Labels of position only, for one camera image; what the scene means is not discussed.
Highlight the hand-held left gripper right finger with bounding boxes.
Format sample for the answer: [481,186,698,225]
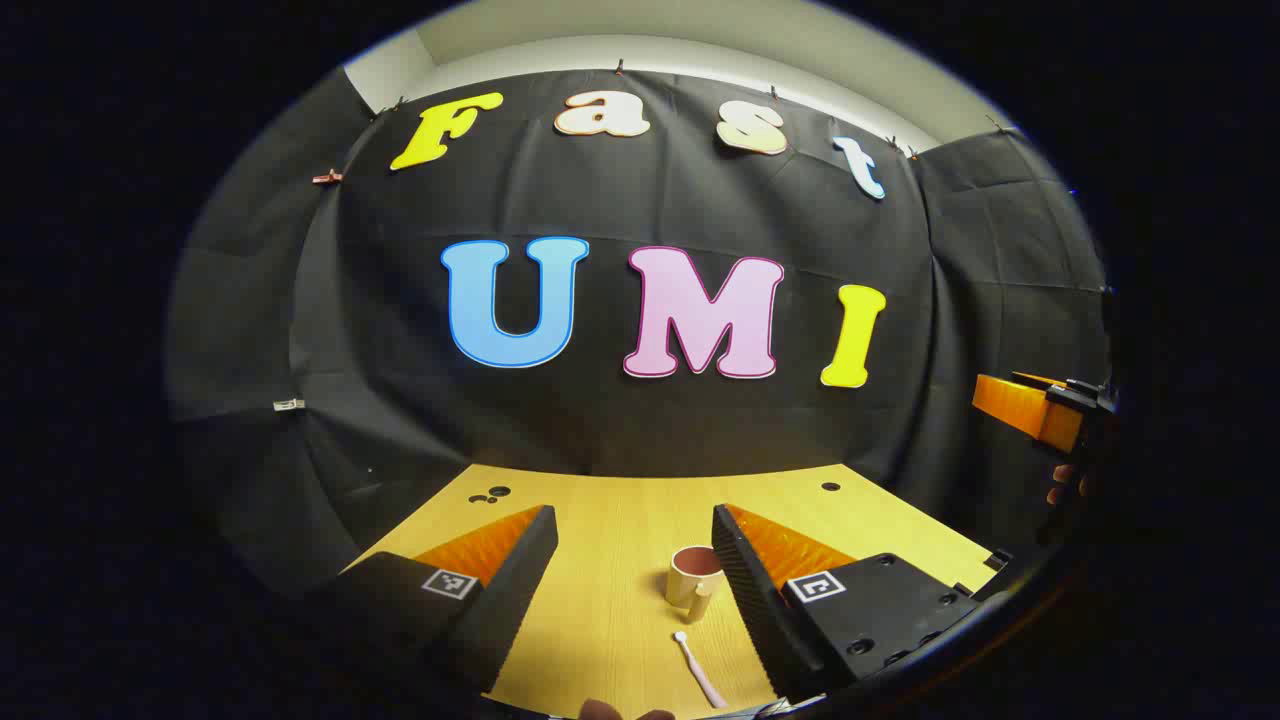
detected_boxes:
[711,503,983,703]

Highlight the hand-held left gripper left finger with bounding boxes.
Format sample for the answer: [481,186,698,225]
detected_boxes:
[290,504,559,701]

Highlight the beige cup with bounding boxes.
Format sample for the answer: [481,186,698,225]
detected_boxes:
[665,545,726,623]

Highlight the white toothbrush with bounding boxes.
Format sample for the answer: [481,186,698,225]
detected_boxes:
[672,629,728,709]

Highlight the wooden desktop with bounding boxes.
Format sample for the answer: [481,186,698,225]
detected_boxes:
[340,462,1001,720]

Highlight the black backdrop cloth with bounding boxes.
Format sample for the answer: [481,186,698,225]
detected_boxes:
[165,68,1113,601]

